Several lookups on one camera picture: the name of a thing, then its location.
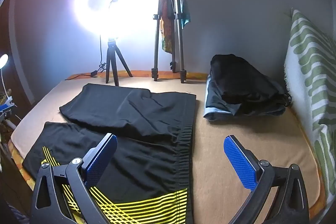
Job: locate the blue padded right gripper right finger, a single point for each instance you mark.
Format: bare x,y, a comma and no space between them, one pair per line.
290,203

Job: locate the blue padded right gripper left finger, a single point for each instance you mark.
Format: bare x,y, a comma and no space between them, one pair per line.
49,204

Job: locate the black pants with yellow stripes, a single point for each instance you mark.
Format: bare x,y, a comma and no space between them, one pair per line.
148,179

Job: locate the green white striped pillow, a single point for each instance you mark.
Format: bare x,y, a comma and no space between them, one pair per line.
310,79

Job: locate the stack of folded dark clothes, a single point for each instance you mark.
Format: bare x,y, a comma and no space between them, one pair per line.
235,88

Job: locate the white clip desk lamp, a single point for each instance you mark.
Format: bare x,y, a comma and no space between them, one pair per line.
6,99

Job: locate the small black tripod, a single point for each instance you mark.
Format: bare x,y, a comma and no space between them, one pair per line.
111,54

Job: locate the colourful cloth on tripod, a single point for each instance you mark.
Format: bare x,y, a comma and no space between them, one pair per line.
166,26

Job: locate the tall grey tripod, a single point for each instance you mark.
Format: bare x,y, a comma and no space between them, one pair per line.
177,57

